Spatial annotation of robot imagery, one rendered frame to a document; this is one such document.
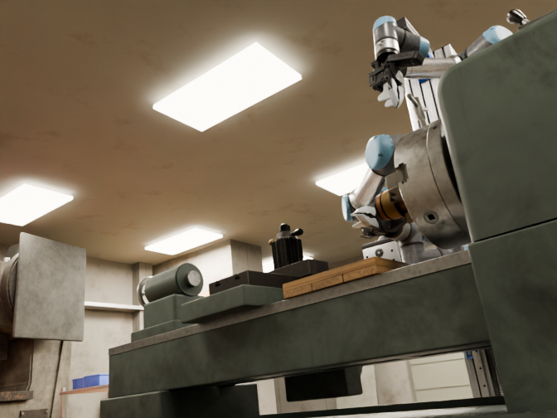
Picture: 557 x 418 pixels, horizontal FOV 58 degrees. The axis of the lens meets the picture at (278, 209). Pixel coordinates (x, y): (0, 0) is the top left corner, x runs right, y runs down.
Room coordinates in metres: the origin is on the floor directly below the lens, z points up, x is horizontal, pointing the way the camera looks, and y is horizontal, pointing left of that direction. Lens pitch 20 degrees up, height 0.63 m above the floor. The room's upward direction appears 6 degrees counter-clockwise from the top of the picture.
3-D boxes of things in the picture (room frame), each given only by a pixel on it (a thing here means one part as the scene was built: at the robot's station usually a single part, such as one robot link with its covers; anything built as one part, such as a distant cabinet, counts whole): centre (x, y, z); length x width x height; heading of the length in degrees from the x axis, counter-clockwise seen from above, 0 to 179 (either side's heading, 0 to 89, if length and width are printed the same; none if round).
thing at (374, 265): (1.38, -0.22, 0.89); 0.36 x 0.30 x 0.04; 138
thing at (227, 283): (1.62, 0.03, 0.95); 0.43 x 0.18 x 0.04; 138
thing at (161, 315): (1.99, 0.46, 1.01); 0.30 x 0.20 x 0.29; 48
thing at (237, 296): (1.67, 0.05, 0.90); 0.53 x 0.30 x 0.06; 138
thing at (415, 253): (1.56, -0.43, 0.97); 0.11 x 0.08 x 0.11; 99
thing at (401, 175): (1.17, -0.31, 1.08); 0.12 x 0.11 x 0.05; 138
